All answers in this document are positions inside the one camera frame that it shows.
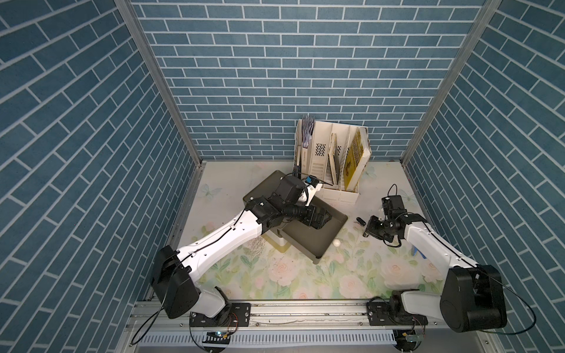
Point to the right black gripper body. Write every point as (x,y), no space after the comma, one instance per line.
(379,228)

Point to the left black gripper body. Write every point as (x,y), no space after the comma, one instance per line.
(304,214)

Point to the black car key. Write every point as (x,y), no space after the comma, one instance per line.
(360,220)

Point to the olive and cream drawer cabinet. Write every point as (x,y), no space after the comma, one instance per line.
(277,206)

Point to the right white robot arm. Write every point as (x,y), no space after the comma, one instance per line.
(472,298)

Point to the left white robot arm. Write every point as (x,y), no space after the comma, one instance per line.
(176,271)

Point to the floral table mat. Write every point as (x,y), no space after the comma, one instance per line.
(360,268)

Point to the white file organizer rack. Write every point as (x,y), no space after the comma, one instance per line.
(318,163)

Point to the yellow cover book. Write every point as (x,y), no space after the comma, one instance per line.
(357,157)

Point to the blue spine book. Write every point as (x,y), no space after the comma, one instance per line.
(303,138)

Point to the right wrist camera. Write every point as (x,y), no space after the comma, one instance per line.
(393,205)

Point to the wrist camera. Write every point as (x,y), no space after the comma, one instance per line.
(312,186)
(393,205)

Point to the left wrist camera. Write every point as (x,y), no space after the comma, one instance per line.
(312,186)

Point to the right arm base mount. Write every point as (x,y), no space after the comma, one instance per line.
(390,312)

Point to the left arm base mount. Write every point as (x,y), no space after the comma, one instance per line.
(214,309)

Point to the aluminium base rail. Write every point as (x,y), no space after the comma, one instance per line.
(280,315)

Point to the left metal corner post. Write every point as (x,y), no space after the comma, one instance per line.
(133,24)

